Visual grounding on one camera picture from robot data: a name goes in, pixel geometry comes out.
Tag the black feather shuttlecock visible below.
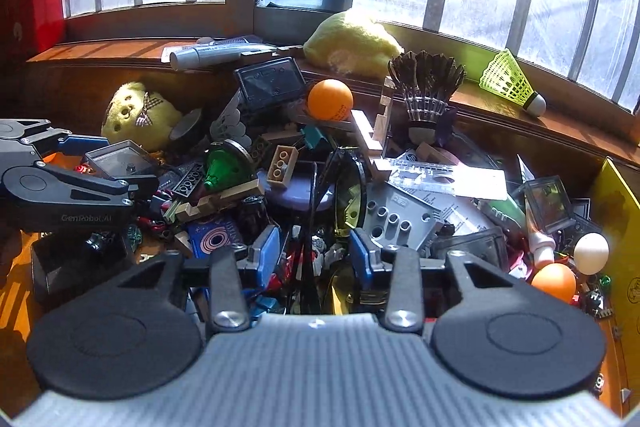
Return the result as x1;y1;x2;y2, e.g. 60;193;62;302
388;51;467;145

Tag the dark clear plastic case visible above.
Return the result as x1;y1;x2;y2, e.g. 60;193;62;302
510;175;576;233
233;57;307;110
85;142;161;180

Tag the blue ring-patterned card box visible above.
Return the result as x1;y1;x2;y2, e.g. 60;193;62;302
187;214;248;263

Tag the tan toy brick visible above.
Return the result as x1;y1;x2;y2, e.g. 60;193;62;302
266;144;300;185

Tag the orange ping pong ball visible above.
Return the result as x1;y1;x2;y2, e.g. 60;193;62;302
531;263;577;305
307;79;353;122

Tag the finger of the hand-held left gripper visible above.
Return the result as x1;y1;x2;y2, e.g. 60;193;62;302
36;160;161;208
0;118;97;158

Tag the clear plastic ruler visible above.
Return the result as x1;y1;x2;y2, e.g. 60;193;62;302
387;157;508;200

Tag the white paper manual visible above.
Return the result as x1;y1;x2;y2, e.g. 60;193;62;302
440;194;496;238

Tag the yellow plush bear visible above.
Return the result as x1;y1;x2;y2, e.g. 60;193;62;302
101;81;183;152

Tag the red box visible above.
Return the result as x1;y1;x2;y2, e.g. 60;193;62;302
0;0;71;58

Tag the dark tape roll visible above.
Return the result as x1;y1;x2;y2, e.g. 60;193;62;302
169;108;206;145

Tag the black plastic tray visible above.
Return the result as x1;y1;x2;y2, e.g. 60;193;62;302
30;232;136;308

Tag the white ping pong ball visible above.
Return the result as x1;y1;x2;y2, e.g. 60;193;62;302
573;233;610;275

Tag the wooden window sill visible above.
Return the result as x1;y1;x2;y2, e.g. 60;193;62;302
25;34;640;158

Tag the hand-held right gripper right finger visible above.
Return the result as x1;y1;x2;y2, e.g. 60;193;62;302
348;228;516;335

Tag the white mesh shuttlecock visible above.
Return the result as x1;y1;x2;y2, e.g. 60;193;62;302
210;89;251;148

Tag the yellow-green plastic shuttlecock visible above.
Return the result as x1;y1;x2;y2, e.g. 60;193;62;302
480;48;547;116

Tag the notched wooden puzzle piece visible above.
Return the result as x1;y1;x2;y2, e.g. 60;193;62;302
350;76;396;182

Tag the yellow cardboard box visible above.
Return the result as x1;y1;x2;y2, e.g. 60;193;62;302
587;157;640;408

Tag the white tube on sill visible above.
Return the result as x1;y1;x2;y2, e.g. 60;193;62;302
170;38;266;70

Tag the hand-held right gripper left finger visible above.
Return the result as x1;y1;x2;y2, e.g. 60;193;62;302
118;225;282;335

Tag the green dome toy piece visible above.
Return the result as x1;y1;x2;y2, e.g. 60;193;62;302
205;141;256;192

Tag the grey angled toy panel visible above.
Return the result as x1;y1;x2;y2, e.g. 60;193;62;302
361;182;446;253

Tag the lavender oval case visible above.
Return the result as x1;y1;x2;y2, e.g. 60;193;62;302
262;162;341;210

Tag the black toy brick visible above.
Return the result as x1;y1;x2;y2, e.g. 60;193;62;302
172;167;206;198

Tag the stepped wooden block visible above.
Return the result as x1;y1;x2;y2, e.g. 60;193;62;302
162;179;266;223

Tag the yellow plush toy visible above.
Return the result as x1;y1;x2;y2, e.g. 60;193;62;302
303;9;405;78

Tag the green tube white cap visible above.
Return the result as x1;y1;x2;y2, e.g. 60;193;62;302
480;199;558;268

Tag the wooden desktop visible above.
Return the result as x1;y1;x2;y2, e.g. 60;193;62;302
0;227;636;413

